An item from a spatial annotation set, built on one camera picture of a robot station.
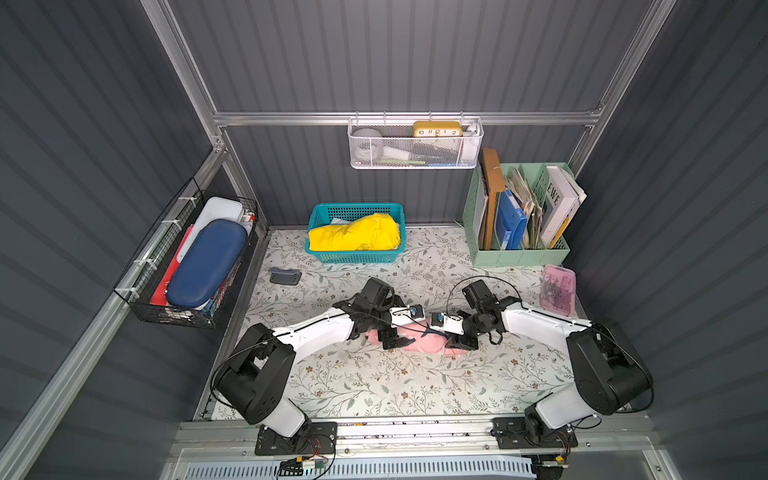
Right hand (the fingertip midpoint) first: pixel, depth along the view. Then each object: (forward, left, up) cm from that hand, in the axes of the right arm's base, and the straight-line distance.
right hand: (455, 331), depth 90 cm
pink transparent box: (+17, -38, -2) cm, 41 cm away
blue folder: (+33, -20, +15) cm, 41 cm away
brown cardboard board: (+35, -12, +29) cm, 47 cm away
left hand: (0, +15, +5) cm, 16 cm away
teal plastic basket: (+46, +46, +5) cm, 66 cm away
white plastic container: (+19, +66, +33) cm, 76 cm away
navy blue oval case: (+5, +60, +32) cm, 68 cm away
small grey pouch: (+21, +57, -1) cm, 61 cm away
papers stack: (+31, -27, +16) cm, 44 cm away
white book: (+34, -35, +23) cm, 54 cm away
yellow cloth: (+31, +26, +11) cm, 42 cm away
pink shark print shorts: (-3, +9, +2) cm, 10 cm away
